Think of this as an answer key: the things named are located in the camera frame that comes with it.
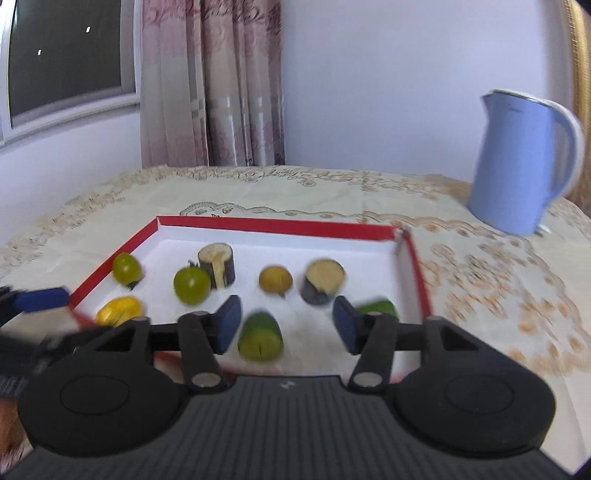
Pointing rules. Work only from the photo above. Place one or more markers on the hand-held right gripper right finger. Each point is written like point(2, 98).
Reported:
point(346, 325)

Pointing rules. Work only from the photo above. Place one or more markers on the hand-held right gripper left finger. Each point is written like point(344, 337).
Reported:
point(229, 323)

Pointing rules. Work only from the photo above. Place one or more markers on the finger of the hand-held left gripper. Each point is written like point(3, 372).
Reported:
point(60, 342)
point(39, 299)

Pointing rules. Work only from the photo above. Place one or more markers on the large cucumber piece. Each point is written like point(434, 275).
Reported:
point(381, 307)

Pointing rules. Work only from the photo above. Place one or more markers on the round eggplant slice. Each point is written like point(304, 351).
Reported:
point(323, 277)

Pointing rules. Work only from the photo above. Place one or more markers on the brown longan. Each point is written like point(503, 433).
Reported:
point(275, 279)

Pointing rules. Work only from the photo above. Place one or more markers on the small yellow pepper piece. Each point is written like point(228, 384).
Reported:
point(117, 311)

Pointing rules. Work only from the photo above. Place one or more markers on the tall eggplant piece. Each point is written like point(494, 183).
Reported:
point(214, 254)

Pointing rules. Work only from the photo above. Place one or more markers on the red cardboard box tray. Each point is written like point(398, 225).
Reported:
point(277, 226)

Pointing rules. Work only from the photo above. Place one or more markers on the blue electric kettle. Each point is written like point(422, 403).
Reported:
point(512, 161)

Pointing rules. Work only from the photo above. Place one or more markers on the pink patterned curtain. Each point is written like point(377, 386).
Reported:
point(212, 83)

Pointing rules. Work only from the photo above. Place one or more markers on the white framed window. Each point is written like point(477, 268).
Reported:
point(69, 55)

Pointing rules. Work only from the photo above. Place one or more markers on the gold frame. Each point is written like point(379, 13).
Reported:
point(582, 69)

